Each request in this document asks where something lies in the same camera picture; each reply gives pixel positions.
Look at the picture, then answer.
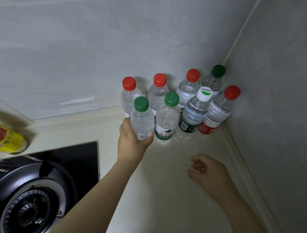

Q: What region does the person's left hand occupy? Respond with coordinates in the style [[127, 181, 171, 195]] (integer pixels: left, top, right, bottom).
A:
[[113, 115, 157, 166]]

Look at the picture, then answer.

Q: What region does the person's right hand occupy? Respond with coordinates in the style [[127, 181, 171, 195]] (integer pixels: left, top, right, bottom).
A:
[[186, 151, 236, 203]]

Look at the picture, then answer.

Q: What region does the green-capped unlabelled water bottle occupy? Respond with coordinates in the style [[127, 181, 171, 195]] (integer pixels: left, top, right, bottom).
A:
[[128, 95, 157, 142]]

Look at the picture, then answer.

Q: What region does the person's left forearm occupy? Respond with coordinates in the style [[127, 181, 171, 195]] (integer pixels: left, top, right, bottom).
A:
[[17, 159, 147, 233]]

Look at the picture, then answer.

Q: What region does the person's right forearm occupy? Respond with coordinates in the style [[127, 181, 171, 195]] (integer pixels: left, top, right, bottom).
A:
[[211, 184, 269, 233]]

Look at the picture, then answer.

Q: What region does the green-capped green-label water bottle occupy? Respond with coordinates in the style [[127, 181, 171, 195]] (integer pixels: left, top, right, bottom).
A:
[[151, 91, 184, 144]]

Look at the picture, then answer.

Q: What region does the white-capped water bottle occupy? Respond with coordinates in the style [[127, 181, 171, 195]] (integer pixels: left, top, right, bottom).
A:
[[175, 86, 217, 139]]

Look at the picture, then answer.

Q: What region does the red-capped water bottle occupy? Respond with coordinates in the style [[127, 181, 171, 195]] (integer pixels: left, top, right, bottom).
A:
[[174, 68, 204, 111], [194, 85, 245, 136], [119, 76, 145, 119], [145, 73, 172, 116]]

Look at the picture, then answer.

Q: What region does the black glass gas stove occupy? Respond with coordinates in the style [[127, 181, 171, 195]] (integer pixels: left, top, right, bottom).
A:
[[0, 141, 108, 233]]

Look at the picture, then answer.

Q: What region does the black pan support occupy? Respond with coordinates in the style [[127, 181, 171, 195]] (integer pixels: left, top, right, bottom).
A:
[[0, 155, 82, 233]]

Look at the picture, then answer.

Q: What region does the dark-green-capped water bottle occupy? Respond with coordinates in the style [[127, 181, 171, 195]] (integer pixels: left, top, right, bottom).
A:
[[198, 64, 228, 97]]

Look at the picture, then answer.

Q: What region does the black gas burner head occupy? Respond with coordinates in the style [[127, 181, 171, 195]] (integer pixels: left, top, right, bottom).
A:
[[14, 194, 50, 229]]

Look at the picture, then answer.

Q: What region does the yellow-label bottle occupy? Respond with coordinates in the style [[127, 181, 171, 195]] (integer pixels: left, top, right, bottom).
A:
[[0, 111, 29, 158]]

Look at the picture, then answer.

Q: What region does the silver burner ring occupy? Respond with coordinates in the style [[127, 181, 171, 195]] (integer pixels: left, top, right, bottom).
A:
[[0, 180, 66, 233]]

